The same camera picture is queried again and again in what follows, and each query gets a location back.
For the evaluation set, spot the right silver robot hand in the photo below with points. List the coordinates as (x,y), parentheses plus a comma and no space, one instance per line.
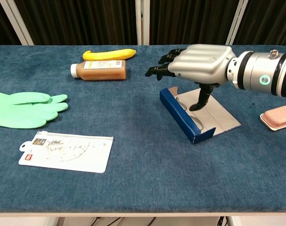
(201,62)

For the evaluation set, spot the pink plastic case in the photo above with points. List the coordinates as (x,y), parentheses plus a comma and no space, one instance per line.
(279,118)

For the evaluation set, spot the dark pleated curtain panel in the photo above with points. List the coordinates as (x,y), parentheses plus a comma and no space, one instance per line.
(270,21)
(192,21)
(1,23)
(81,21)

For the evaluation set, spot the yellow banana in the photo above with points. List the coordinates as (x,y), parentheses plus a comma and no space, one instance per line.
(105,55)

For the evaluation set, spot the brown drink bottle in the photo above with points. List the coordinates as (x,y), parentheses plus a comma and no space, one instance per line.
(102,73)

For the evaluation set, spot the blue felt table cover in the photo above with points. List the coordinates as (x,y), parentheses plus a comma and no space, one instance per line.
(142,176)

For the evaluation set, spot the white zip pouch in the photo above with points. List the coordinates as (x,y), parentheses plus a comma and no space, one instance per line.
(67,153)

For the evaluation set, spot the green rubber glove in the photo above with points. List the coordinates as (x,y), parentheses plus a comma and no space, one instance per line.
(22,109)

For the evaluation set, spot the white partition post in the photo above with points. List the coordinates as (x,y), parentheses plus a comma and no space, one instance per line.
(16,23)
(237,23)
(142,23)

